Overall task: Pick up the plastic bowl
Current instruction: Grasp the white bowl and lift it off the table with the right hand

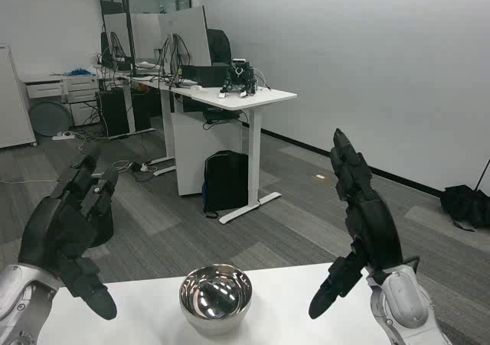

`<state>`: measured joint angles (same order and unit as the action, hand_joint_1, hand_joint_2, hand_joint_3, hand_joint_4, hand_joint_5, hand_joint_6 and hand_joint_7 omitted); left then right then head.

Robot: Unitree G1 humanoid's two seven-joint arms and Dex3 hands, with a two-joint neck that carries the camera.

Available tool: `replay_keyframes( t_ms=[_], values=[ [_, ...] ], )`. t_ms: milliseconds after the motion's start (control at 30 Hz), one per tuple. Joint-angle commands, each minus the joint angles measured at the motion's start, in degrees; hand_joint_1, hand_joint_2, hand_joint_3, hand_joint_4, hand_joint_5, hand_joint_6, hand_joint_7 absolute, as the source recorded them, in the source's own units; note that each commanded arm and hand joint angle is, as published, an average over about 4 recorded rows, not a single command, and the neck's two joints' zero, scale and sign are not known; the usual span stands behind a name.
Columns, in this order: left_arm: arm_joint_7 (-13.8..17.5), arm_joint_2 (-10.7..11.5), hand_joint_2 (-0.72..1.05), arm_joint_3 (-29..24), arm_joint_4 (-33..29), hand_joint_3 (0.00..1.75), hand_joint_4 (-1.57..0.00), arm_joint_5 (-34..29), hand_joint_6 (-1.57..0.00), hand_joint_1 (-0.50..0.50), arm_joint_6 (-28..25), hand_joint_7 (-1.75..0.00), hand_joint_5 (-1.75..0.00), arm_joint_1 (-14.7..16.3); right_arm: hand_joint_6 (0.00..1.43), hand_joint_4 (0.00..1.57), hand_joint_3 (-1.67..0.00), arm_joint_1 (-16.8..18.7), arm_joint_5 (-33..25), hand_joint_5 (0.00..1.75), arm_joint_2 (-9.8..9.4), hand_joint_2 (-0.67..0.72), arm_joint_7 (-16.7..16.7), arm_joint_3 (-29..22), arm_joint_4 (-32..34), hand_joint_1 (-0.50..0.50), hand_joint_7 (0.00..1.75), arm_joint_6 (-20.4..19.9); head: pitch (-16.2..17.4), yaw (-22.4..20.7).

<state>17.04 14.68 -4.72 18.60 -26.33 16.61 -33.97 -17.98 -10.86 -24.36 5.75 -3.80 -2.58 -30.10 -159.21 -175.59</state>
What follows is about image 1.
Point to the small white desk item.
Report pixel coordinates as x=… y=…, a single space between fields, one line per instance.
x=199 y=89

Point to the black metal frame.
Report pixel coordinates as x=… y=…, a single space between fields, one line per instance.
x=130 y=27

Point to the white tall cabinet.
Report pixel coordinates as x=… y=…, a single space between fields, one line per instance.
x=13 y=100

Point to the black computer tower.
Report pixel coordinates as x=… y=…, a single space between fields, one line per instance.
x=113 y=111

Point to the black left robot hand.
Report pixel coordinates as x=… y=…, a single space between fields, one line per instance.
x=53 y=226

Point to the white power strip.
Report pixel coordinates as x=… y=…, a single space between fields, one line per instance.
x=63 y=135

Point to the power strip with plugs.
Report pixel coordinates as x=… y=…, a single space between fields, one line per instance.
x=143 y=167

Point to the black office chair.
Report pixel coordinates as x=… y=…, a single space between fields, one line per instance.
x=219 y=46

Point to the black box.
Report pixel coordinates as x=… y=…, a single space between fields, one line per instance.
x=206 y=75

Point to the shiny steel bowl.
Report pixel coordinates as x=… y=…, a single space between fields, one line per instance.
x=214 y=299

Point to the black trash bin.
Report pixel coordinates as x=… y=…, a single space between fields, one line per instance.
x=105 y=226

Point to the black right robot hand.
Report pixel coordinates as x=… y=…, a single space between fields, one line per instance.
x=375 y=230

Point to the brass floor outlet plate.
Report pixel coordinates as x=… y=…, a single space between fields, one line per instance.
x=320 y=177

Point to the black backpack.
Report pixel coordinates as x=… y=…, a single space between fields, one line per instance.
x=226 y=180

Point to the blue bundle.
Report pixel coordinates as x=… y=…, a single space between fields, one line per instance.
x=80 y=71

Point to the white drawer cabinet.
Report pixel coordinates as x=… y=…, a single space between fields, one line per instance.
x=82 y=92

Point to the black crumpled bag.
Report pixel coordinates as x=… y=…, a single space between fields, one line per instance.
x=465 y=205

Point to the thin black pole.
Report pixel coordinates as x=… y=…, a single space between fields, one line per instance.
x=478 y=177

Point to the small black desktop robot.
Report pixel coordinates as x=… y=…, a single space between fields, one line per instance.
x=241 y=77

